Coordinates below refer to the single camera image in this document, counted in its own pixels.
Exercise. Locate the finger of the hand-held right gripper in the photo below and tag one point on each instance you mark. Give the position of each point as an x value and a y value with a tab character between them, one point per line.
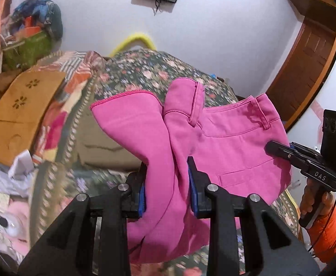
280	149
303	148

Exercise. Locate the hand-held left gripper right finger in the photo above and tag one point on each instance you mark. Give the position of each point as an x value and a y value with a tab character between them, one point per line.
193	204

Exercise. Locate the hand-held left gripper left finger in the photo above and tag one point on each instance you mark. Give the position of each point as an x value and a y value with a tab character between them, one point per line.
141	204

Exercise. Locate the pink pants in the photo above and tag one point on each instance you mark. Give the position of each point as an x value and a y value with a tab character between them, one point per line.
196	138

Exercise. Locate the person's right forearm orange sleeve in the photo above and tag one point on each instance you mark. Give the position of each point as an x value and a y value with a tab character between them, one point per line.
333	237

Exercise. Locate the person's right hand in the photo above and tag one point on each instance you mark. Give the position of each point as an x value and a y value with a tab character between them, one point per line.
323	198

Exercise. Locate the olive green garment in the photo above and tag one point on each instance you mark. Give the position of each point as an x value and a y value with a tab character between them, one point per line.
104	143

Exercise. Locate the brown wooden door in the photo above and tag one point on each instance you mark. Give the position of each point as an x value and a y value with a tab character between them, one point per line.
306	69

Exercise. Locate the floral bedspread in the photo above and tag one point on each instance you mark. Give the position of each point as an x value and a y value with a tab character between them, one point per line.
145	72

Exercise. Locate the striped orange blanket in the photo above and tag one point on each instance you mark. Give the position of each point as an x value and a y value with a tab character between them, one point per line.
70	92

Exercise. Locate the white crumpled cloth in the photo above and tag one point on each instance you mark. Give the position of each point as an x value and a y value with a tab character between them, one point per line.
9	175

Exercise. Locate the wooden board with flower cutouts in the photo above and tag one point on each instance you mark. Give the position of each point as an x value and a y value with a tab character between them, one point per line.
21	112

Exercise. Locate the yellow foam tube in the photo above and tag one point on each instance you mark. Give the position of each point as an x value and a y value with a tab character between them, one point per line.
133	41

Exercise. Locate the green patterned bag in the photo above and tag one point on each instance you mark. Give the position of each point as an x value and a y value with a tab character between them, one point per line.
27	49

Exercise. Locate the pile of clothes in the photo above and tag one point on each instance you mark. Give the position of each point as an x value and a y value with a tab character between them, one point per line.
38	14

